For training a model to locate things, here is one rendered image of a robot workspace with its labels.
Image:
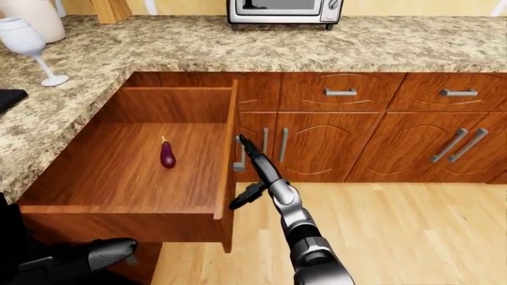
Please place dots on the purple eggplant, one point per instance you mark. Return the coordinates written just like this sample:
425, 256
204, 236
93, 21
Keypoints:
167, 155

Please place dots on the narrow wooden cabinet door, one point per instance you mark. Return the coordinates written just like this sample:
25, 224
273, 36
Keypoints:
253, 124

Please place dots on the wooden drawer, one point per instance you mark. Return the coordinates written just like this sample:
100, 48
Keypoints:
119, 166
340, 102
455, 104

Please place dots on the silver toaster oven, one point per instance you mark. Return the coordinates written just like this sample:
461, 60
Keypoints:
283, 12

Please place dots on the white ceramic jar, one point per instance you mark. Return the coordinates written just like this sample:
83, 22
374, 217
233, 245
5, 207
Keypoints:
39, 17

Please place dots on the closed wooden drawer front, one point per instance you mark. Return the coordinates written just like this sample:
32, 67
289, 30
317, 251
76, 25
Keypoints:
455, 104
340, 102

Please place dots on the wooden knife block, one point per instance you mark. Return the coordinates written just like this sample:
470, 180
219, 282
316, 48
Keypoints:
111, 10

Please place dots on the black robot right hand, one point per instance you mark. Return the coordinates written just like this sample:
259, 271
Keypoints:
259, 161

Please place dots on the white wine glass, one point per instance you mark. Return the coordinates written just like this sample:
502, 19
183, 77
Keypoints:
24, 38

